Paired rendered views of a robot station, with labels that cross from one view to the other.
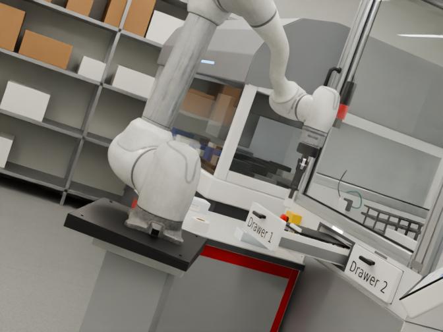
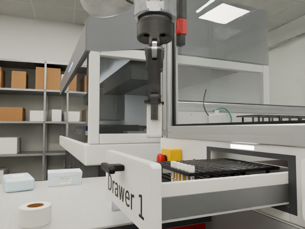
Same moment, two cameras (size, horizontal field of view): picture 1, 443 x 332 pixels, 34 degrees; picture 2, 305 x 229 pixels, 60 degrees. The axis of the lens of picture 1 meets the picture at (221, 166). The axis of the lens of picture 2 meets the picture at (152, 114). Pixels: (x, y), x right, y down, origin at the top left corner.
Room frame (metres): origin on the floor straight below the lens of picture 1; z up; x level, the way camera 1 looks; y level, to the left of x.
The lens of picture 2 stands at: (2.02, -0.24, 0.98)
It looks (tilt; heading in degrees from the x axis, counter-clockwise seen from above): 3 degrees up; 357
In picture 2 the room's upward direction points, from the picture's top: straight up
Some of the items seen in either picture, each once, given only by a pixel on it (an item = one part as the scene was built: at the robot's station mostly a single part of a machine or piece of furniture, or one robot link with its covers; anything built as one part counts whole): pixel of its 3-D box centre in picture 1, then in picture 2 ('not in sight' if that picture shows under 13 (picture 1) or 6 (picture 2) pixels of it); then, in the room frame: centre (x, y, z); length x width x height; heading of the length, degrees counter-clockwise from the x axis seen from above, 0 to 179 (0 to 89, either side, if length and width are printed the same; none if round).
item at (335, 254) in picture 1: (312, 242); (214, 180); (2.63, -0.41, 0.86); 0.40 x 0.26 x 0.06; 110
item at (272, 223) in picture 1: (264, 225); (126, 183); (2.55, -0.21, 0.87); 0.29 x 0.02 x 0.11; 20
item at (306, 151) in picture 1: (304, 157); (154, 43); (2.56, -0.27, 1.15); 0.08 x 0.07 x 0.09; 176
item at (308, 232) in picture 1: (310, 240); (211, 178); (2.62, -0.40, 0.87); 0.22 x 0.18 x 0.06; 110
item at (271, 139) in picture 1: (266, 139); (136, 111); (4.38, -0.21, 1.13); 1.78 x 1.14 x 0.45; 20
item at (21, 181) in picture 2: not in sight; (17, 181); (3.05, 0.22, 0.78); 0.15 x 0.10 x 0.04; 30
